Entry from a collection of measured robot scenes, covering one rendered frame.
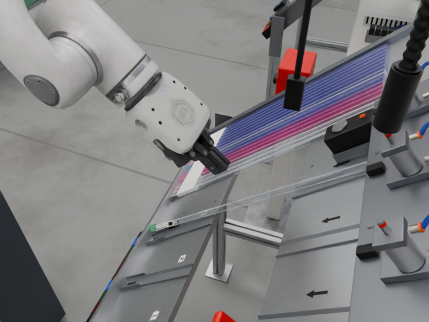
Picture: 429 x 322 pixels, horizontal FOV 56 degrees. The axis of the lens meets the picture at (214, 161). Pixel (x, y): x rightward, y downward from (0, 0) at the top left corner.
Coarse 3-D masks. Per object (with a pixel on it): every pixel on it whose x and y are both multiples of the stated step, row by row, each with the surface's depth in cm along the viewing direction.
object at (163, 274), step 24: (192, 192) 90; (216, 192) 82; (168, 216) 90; (216, 216) 75; (168, 240) 81; (192, 240) 74; (144, 264) 80; (168, 264) 73; (192, 264) 67; (120, 288) 78; (144, 288) 73; (168, 288) 67; (120, 312) 72; (144, 312) 67; (168, 312) 62
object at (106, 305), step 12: (180, 180) 98; (168, 192) 94; (168, 204) 93; (156, 216) 90; (144, 240) 85; (132, 252) 82; (132, 264) 81; (120, 276) 79; (108, 300) 75; (96, 312) 73; (108, 312) 74
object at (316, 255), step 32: (320, 160) 65; (352, 160) 59; (320, 192) 58; (352, 192) 54; (288, 224) 58; (320, 224) 53; (352, 224) 49; (288, 256) 53; (320, 256) 49; (352, 256) 46; (288, 288) 49; (320, 288) 45; (288, 320) 45; (320, 320) 42
